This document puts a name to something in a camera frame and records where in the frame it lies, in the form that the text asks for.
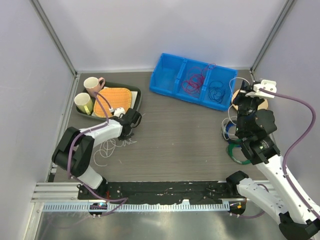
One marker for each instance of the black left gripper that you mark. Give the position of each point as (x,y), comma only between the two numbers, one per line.
(124,137)

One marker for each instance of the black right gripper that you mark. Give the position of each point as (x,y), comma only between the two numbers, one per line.
(246,87)

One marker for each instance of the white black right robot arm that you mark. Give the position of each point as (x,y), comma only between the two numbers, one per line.
(296,214)

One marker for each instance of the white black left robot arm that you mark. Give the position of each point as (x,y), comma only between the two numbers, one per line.
(75,149)

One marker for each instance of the orange woven mat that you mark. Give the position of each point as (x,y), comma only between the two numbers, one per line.
(111,99)

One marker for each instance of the yellow green ceramic mug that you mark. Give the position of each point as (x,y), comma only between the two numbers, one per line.
(84,103)

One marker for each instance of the pink ceramic mug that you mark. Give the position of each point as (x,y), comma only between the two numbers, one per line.
(94,85)

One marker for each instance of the blue three-compartment plastic bin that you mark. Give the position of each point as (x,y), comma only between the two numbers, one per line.
(205,84)

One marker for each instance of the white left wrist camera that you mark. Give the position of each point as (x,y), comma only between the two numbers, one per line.
(117,112)

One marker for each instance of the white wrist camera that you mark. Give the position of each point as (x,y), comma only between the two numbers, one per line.
(117,112)
(263,89)

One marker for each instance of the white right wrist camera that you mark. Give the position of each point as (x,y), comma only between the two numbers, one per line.
(263,89)

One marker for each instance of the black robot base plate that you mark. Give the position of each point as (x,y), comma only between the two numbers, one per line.
(169,192)

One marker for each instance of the slotted cable duct rail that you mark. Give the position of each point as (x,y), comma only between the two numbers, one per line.
(94,207)

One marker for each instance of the aluminium frame post left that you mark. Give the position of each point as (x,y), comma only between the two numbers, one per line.
(53,35)

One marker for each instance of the aluminium frame post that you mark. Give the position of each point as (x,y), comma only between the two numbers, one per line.
(53,35)
(285,11)

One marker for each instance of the aluminium frame post right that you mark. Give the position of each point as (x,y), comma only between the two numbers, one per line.
(285,11)

